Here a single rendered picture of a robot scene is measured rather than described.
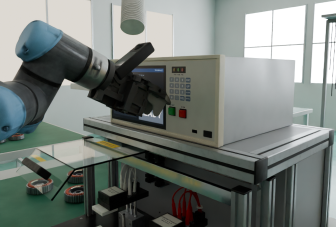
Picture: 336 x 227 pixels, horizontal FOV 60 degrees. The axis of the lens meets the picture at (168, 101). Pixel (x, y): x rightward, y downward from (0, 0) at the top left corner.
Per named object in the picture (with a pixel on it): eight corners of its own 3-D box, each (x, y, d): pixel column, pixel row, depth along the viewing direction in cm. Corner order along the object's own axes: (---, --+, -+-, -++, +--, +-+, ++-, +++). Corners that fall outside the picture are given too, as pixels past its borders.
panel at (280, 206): (280, 288, 69) (285, 166, 66) (121, 199, 117) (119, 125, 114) (282, 285, 70) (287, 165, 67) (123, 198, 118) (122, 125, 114)
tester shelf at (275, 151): (255, 185, 55) (256, 161, 55) (83, 130, 104) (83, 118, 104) (333, 144, 85) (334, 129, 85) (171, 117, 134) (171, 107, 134)
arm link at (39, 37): (7, 53, 52) (30, 12, 52) (62, 78, 59) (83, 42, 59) (15, 66, 46) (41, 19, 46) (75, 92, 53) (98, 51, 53)
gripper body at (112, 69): (124, 114, 69) (81, 95, 61) (136, 81, 71) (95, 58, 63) (145, 118, 63) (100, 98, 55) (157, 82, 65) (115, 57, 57)
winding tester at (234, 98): (217, 148, 64) (219, 54, 62) (110, 122, 96) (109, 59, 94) (293, 125, 91) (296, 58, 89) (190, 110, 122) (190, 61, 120)
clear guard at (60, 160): (50, 201, 63) (49, 174, 62) (16, 172, 80) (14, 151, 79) (162, 166, 85) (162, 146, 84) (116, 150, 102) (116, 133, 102)
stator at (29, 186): (59, 187, 134) (59, 179, 133) (41, 197, 123) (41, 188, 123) (39, 184, 137) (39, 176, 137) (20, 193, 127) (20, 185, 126)
